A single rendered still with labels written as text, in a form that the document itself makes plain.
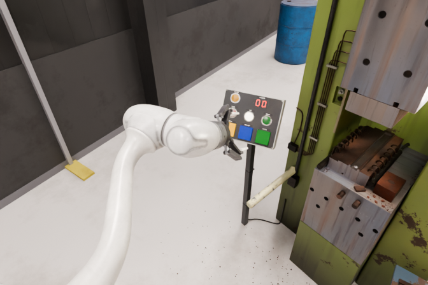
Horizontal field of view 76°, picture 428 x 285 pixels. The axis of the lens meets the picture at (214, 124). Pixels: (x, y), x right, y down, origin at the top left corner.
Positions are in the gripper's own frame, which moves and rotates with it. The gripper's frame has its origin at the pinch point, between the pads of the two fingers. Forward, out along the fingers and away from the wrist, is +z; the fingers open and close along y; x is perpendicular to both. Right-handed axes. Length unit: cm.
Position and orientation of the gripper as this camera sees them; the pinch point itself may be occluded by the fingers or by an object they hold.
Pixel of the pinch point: (239, 131)
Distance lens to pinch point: 103.9
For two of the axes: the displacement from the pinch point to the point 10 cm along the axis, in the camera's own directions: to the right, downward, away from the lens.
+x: -8.6, 2.5, 4.4
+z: 4.5, -0.3, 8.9
